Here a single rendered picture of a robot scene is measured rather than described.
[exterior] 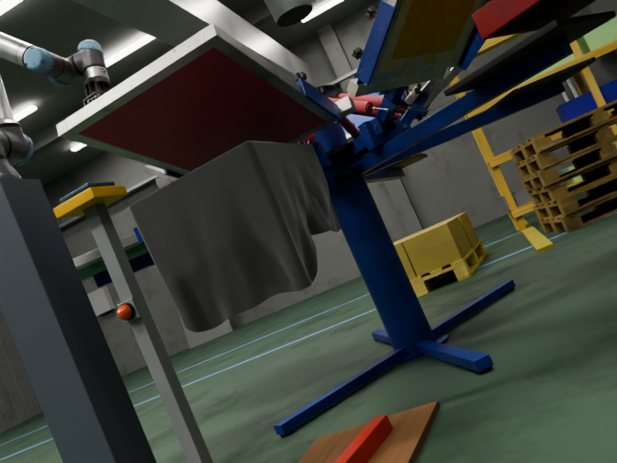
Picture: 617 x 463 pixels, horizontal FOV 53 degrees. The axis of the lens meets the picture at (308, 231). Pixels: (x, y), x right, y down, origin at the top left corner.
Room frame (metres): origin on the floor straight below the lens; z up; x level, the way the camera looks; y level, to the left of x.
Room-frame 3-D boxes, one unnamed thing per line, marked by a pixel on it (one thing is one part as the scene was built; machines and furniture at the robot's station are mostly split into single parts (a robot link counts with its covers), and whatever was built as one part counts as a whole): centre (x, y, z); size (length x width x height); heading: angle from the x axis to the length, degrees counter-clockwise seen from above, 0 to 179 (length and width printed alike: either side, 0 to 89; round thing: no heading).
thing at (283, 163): (1.88, -0.03, 0.74); 0.46 x 0.04 x 0.42; 158
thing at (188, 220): (1.74, 0.25, 0.74); 0.45 x 0.03 x 0.43; 68
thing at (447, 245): (5.54, -0.87, 0.23); 1.30 x 0.94 x 0.45; 163
